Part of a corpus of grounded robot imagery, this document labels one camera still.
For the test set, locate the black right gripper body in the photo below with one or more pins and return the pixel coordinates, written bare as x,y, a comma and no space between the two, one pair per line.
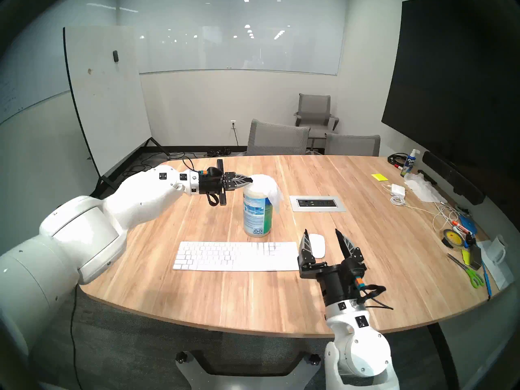
335,287

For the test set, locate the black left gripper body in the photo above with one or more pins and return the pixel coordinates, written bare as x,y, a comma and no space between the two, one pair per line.
209,186

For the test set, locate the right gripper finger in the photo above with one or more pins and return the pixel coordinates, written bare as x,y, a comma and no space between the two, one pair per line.
349,249
307,251

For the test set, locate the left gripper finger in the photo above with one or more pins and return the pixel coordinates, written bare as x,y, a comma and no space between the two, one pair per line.
240,184
243,178

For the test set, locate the white disinfecting wipe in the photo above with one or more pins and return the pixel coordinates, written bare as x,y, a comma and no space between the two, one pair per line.
274,196

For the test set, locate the disinfecting wipes canister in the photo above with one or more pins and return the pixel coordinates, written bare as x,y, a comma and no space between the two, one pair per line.
256,218

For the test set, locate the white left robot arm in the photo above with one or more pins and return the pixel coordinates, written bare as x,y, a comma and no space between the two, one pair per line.
81,230

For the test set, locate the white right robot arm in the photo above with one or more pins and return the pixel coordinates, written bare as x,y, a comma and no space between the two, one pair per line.
361,348

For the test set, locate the white computer mouse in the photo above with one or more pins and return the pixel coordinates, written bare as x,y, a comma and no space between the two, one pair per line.
320,246

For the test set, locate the grey table power outlet box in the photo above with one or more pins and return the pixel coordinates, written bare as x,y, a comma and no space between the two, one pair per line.
317,203

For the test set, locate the grey mesh office chair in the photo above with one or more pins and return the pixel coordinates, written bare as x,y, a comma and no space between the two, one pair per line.
351,146
276,138

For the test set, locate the white keyboard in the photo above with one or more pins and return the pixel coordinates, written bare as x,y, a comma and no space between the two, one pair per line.
235,256

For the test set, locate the white power adapter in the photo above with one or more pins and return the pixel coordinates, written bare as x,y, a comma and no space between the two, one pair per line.
398,189

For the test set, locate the yellow sticky note pad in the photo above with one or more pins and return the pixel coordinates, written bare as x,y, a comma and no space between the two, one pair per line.
379,177

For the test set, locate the crumpled white tissue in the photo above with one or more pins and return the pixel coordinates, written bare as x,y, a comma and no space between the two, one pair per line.
423,189

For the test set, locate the grey office chair with armrests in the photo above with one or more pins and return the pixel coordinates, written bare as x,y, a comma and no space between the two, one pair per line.
315,108

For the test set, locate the whiteboard cleaner spray bottle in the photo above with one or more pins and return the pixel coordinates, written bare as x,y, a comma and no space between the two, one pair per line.
409,165

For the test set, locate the black yellow tape roll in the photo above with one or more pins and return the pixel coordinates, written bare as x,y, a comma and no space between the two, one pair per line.
453,239

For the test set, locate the white marker with red cap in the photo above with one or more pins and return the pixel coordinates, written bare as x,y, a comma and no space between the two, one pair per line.
461,226

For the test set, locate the blue packet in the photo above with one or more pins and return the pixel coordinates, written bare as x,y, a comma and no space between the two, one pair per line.
468,225

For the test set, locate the black video sound bar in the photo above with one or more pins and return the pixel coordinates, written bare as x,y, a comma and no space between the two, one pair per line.
451,176

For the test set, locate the black table leg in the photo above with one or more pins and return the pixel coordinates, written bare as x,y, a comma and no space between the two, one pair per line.
443,352

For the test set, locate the black felt eraser block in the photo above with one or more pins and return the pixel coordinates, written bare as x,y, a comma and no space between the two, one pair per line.
475,257

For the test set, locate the mobile whiteboard on stand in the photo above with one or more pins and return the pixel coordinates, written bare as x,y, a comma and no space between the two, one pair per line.
105,100

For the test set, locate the blue pen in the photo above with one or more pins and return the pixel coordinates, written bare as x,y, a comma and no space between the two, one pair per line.
486,279

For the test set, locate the white mug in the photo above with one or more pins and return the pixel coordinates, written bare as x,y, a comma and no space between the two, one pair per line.
495,249

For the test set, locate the white paper sheet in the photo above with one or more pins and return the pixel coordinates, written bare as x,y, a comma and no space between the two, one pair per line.
499,275

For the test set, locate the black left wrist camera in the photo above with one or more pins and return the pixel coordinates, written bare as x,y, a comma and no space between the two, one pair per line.
213,172

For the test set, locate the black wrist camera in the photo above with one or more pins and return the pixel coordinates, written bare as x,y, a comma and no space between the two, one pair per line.
356,271
213,172

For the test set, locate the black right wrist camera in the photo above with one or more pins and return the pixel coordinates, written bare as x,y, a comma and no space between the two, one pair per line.
356,271

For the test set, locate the large glass wall board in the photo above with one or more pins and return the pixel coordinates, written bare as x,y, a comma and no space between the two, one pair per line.
243,48

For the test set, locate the large black wall screen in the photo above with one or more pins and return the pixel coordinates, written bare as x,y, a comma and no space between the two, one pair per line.
447,88

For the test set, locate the side wall whiteboard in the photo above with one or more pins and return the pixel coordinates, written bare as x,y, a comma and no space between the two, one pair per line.
20,84

